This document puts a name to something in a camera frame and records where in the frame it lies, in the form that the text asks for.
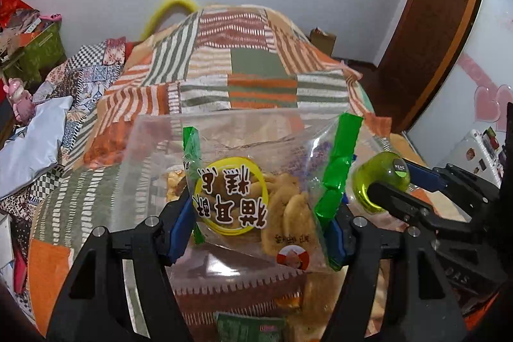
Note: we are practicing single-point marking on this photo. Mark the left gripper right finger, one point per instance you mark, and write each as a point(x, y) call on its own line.
point(420, 303)

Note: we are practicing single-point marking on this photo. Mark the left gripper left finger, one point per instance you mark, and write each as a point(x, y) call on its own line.
point(92, 304)

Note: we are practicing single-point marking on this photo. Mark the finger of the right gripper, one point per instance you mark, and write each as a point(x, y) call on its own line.
point(424, 178)
point(400, 205)

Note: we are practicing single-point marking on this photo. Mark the clear rice cracker bag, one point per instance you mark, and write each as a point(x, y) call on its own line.
point(267, 183)

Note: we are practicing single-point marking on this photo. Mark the white sticker covered case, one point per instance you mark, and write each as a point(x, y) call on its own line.
point(475, 154)

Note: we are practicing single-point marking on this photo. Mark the green snack packet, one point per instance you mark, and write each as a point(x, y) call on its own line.
point(238, 328)

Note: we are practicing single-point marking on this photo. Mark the clear plastic storage box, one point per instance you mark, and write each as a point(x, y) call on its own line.
point(209, 279)

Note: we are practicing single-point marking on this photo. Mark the brown wooden door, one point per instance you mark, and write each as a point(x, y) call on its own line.
point(422, 51)

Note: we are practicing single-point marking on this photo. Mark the brown cardboard box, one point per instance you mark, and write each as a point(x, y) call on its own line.
point(322, 40)

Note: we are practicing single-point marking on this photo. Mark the white plastic bag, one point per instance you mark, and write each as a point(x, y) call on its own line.
point(27, 157)

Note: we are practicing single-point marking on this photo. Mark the pink plush toy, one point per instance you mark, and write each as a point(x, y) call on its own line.
point(21, 101)

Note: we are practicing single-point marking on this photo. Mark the patchwork striped bedspread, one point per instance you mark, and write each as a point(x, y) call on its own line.
point(220, 65)

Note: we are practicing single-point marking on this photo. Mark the checkered patterned quilt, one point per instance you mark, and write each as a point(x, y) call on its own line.
point(53, 214)

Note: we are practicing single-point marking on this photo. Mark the green cardboard box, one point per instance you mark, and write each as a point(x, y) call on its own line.
point(42, 52)

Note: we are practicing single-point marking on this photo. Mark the yellow fuzzy headboard edge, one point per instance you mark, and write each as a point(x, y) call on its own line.
point(166, 8)

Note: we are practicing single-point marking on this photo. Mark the red plastic bag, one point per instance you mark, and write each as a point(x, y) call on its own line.
point(8, 8)

